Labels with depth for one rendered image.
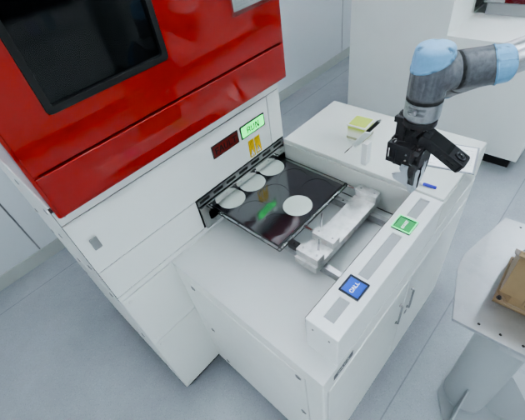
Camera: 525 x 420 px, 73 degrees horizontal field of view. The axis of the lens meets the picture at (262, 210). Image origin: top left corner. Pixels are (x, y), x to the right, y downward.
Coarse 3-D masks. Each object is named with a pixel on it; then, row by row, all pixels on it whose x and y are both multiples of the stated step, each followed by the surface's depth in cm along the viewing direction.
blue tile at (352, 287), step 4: (348, 280) 89; (352, 280) 89; (356, 280) 89; (348, 284) 88; (352, 284) 88; (356, 284) 88; (360, 284) 88; (364, 284) 88; (344, 288) 87; (348, 288) 87; (352, 288) 87; (356, 288) 87; (360, 288) 87; (364, 288) 87; (348, 292) 86; (352, 292) 86; (356, 292) 86; (360, 292) 86; (356, 296) 86
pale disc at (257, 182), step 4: (252, 176) 134; (256, 176) 134; (260, 176) 134; (248, 180) 133; (252, 180) 133; (256, 180) 132; (260, 180) 132; (264, 180) 132; (244, 184) 132; (248, 184) 131; (252, 184) 131; (256, 184) 131; (260, 184) 130; (244, 188) 130; (248, 188) 130; (252, 188) 129; (256, 188) 129
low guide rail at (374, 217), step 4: (332, 200) 128; (336, 200) 127; (340, 200) 126; (344, 200) 126; (336, 204) 128; (340, 204) 127; (344, 204) 125; (372, 212) 120; (368, 216) 120; (372, 216) 119; (376, 216) 118; (380, 216) 118; (368, 220) 121; (372, 220) 120; (376, 220) 119; (380, 220) 117; (384, 220) 116; (380, 224) 118
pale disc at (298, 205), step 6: (288, 198) 123; (294, 198) 122; (300, 198) 122; (306, 198) 122; (288, 204) 121; (294, 204) 120; (300, 204) 120; (306, 204) 120; (288, 210) 119; (294, 210) 118; (300, 210) 118; (306, 210) 118
